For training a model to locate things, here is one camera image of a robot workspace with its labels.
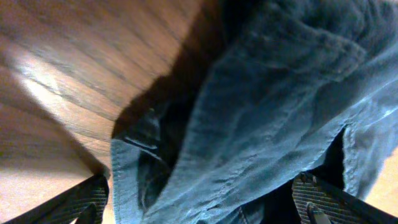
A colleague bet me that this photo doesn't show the navy blue shorts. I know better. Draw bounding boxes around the navy blue shorts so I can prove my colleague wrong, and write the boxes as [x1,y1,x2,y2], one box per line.
[111,1,397,223]

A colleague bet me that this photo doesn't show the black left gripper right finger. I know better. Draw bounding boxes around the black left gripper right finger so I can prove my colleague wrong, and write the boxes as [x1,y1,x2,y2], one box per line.
[292,172,397,224]

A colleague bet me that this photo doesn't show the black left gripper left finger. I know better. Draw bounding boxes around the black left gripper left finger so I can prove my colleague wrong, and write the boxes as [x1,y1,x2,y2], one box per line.
[6,175,109,224]

